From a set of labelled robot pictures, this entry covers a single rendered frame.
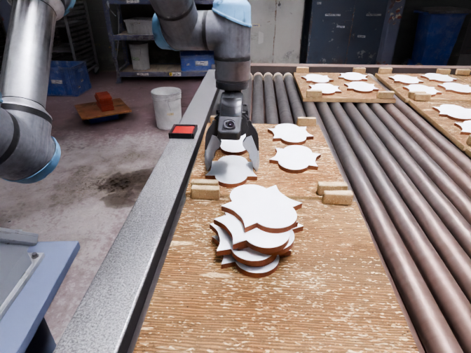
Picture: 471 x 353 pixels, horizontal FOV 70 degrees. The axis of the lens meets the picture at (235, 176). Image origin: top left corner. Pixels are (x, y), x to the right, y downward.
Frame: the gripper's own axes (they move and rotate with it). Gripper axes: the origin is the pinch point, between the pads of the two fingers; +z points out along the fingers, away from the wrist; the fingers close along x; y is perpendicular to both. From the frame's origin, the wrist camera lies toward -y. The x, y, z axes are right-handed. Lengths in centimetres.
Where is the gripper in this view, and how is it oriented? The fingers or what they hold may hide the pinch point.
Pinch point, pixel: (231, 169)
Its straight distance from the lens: 79.4
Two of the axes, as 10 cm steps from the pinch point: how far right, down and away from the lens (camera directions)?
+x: -10.0, -0.2, 0.4
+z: 0.0, 8.9, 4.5
